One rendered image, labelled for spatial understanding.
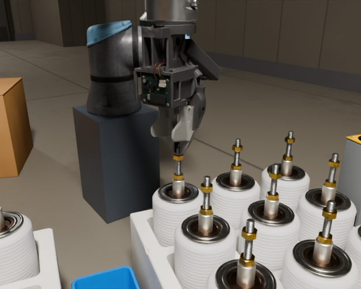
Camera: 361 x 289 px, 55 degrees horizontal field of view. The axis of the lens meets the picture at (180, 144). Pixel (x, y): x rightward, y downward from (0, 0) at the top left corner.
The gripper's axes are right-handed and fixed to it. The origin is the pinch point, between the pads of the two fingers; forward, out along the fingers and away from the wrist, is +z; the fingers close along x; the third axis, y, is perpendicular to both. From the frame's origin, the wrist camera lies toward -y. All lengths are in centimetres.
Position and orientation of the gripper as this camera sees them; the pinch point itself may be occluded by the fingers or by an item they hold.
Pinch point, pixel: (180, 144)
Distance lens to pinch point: 61.0
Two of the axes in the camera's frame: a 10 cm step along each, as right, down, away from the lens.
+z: 0.0, 9.3, 3.7
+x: 8.2, 2.1, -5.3
